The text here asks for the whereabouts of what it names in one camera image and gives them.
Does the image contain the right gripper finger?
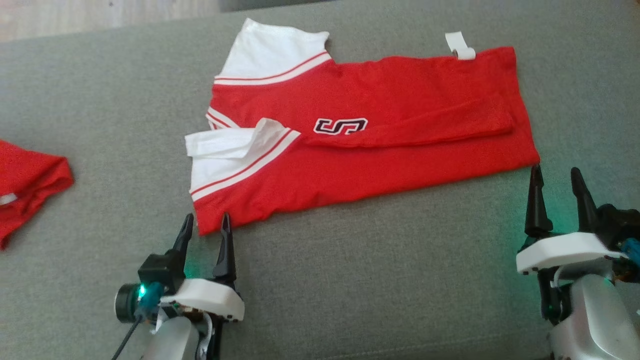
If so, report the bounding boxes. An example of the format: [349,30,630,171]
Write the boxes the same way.
[570,166,602,234]
[523,164,554,238]

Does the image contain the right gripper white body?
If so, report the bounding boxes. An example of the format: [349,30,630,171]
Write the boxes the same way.
[515,231,628,323]

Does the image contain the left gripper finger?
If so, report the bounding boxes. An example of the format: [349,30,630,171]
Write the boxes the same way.
[171,213,195,257]
[212,213,238,291]

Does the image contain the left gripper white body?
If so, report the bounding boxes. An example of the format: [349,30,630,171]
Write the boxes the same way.
[159,278,246,360]

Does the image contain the red shorts with white trim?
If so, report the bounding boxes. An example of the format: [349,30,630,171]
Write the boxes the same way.
[0,139,75,251]

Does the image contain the red white sports shirt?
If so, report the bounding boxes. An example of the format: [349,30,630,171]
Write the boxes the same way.
[184,18,541,237]

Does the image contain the grey fabric sofa seat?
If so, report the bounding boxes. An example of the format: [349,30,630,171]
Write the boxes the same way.
[0,0,640,360]

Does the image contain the grey sofa back cushion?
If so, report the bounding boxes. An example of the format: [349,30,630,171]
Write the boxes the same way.
[219,0,333,13]

